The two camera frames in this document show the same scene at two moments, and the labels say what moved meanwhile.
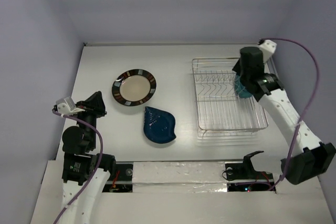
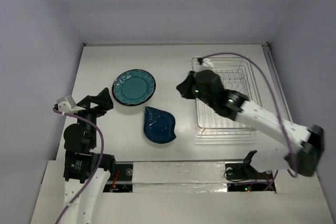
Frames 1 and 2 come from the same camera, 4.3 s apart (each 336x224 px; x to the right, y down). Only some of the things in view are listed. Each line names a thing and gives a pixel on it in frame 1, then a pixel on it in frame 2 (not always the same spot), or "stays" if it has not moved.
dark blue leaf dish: [159, 125] stays
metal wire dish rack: [220, 112] stays
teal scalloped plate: [241, 90] → [133, 87]
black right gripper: [241, 73] → [193, 85]
